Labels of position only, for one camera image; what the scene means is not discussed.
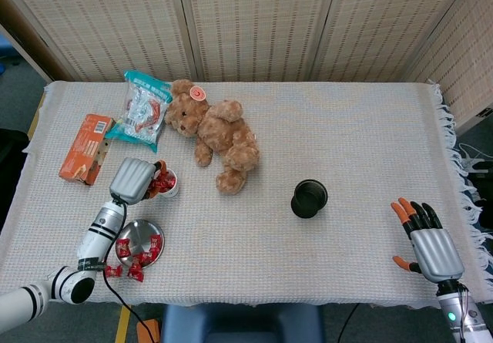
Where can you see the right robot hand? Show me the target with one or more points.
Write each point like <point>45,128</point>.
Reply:
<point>437,254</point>

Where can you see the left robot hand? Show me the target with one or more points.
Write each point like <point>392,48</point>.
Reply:
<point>133,181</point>

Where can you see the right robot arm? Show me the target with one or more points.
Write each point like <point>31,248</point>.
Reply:
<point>448,308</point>

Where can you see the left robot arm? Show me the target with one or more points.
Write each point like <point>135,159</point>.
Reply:
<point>100,231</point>

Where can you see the white paper cup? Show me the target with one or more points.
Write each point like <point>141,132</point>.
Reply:
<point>173,193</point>

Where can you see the silver metal plate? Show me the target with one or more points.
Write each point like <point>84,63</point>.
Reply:
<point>138,231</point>

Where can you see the orange cardboard box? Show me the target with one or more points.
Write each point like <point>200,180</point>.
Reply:
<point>82,146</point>

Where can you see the teal silver snack bag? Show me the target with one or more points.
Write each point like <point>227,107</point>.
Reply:
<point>142,115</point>

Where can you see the brown teddy bear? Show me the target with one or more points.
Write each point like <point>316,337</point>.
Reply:
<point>223,135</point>

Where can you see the yellow floor tape strip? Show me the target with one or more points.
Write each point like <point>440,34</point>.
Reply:
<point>122,327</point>
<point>34,123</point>

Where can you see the black mesh pen holder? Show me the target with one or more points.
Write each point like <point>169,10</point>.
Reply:
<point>308,204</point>

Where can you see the beige woven tablecloth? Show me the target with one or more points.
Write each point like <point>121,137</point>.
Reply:
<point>269,243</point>

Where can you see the orange block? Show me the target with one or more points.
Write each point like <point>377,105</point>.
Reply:
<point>148,333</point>

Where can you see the brown wooden door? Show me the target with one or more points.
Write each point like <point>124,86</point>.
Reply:
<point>31,40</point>

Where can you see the blue plastic object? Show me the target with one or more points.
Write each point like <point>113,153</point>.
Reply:
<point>4,50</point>

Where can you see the woven folding screen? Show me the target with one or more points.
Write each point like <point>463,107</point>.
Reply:
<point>269,19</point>

